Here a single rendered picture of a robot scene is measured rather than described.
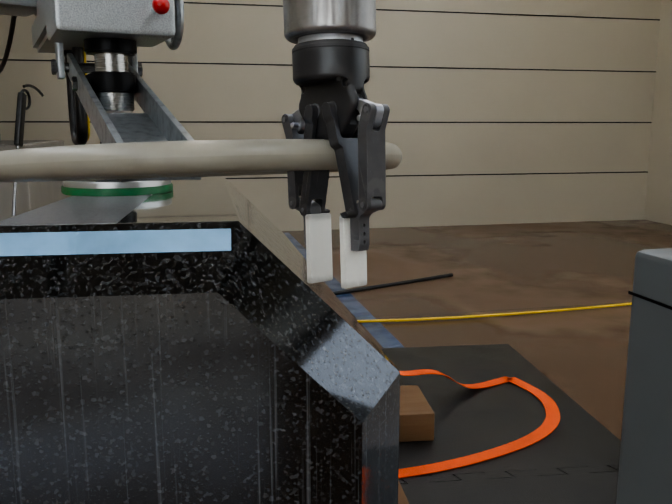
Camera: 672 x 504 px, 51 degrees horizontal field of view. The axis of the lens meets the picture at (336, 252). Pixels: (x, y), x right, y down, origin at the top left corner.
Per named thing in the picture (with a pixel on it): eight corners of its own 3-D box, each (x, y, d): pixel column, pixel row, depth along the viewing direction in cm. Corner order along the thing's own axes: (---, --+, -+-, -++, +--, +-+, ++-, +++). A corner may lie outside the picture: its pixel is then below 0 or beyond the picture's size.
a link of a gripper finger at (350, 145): (349, 107, 69) (358, 102, 68) (370, 217, 68) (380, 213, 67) (319, 105, 67) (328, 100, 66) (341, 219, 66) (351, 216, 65)
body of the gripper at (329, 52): (389, 40, 67) (390, 138, 68) (330, 53, 73) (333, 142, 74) (330, 31, 62) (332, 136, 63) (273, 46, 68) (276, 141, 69)
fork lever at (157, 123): (50, 74, 157) (49, 52, 154) (138, 77, 165) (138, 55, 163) (95, 183, 102) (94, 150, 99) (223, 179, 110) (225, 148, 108)
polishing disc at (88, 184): (79, 180, 153) (79, 174, 153) (177, 179, 155) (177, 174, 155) (48, 189, 132) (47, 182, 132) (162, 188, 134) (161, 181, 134)
